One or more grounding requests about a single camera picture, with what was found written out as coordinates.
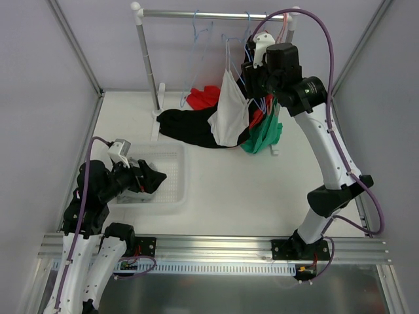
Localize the white tank top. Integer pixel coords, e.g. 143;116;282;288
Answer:
208;69;251;147

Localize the light blue wire hanger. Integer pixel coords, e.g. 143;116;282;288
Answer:
179;9;213;109

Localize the grey tank top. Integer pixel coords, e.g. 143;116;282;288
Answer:
117;157;155;203

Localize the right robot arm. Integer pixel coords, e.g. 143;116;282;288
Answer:
242;41;373;260

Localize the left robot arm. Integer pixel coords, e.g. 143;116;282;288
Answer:
44;160;167;313

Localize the black tank top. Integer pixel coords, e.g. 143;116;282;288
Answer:
235;42;259;147

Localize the red tank top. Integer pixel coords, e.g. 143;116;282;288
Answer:
249;95;274;130

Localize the blue hanger under black top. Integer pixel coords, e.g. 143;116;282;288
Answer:
242;11;253;62

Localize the green tank top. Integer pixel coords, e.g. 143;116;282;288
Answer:
240;113;283;154

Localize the white plastic perforated basket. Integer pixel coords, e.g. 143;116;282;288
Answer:
110;141;189;216

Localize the red garment on table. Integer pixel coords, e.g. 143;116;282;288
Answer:
186;86;221;111

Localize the black garment on table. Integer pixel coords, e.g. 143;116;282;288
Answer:
156;107;249;150

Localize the white clothes rack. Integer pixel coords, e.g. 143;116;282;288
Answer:
130;1;302;156

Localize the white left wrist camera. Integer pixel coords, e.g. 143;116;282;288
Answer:
107;139;131;167

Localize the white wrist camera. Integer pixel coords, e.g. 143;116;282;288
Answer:
247;31;276;69
107;139;131;167

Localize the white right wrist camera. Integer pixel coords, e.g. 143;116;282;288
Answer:
247;31;276;69

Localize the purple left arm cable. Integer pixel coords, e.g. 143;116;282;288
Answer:
52;136;157;311

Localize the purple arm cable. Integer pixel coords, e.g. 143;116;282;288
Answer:
251;8;385;288
52;136;157;311

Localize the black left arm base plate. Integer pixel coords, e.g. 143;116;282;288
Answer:
134;236;156;257

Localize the pink wire hanger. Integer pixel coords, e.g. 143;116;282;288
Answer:
276;13;293;43

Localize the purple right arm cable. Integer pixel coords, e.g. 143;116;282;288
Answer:
251;8;385;288

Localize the white slotted cable duct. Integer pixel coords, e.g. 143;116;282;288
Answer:
113;259;297;277

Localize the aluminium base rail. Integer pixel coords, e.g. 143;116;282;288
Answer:
37;232;392;264

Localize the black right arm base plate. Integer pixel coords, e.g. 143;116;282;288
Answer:
270;239;331;261

